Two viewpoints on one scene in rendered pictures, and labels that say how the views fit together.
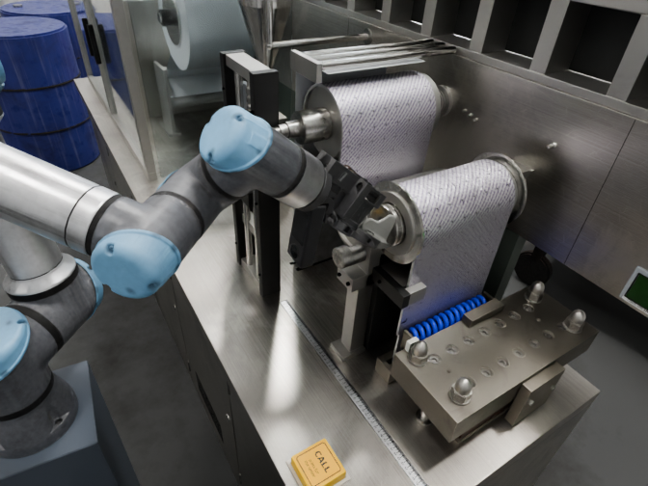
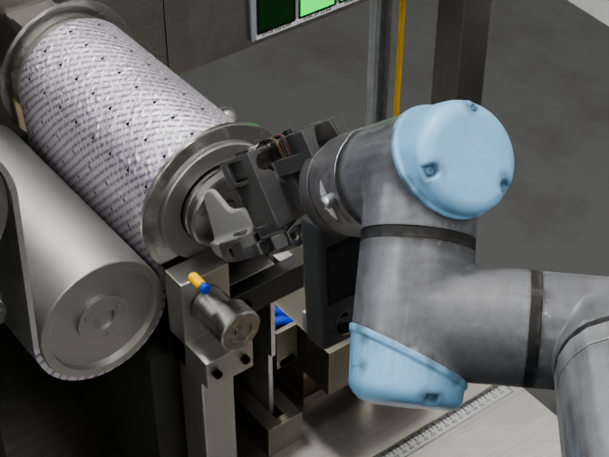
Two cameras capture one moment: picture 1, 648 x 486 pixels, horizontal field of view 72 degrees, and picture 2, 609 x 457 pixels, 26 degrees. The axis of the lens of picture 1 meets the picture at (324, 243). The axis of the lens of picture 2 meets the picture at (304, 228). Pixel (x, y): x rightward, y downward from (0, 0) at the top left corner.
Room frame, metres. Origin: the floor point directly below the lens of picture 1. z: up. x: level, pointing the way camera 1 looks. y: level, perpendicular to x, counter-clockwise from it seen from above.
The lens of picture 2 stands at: (0.61, 0.78, 1.96)
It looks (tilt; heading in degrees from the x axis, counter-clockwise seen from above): 40 degrees down; 267
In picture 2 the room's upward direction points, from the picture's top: straight up
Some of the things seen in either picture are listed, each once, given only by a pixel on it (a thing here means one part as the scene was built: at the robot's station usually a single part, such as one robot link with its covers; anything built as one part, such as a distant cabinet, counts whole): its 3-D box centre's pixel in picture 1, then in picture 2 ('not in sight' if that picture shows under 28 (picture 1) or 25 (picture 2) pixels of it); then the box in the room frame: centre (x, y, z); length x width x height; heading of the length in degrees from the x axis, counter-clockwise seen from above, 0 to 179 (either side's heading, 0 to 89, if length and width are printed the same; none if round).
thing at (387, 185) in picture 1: (393, 223); (215, 199); (0.64, -0.12, 1.25); 0.15 x 0.01 x 0.15; 34
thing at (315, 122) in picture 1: (310, 125); not in sight; (0.83, 0.04, 1.33); 0.06 x 0.06 x 0.06; 34
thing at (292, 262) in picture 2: (397, 283); (249, 279); (0.61, -0.14, 1.13); 0.09 x 0.06 x 0.03; 34
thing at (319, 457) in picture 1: (317, 467); not in sight; (0.37, -0.02, 0.91); 0.07 x 0.07 x 0.02; 34
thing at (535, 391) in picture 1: (535, 394); not in sight; (0.51, -0.42, 0.96); 0.10 x 0.03 x 0.11; 124
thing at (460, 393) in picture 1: (462, 388); not in sight; (0.45, -0.25, 1.05); 0.04 x 0.04 x 0.04
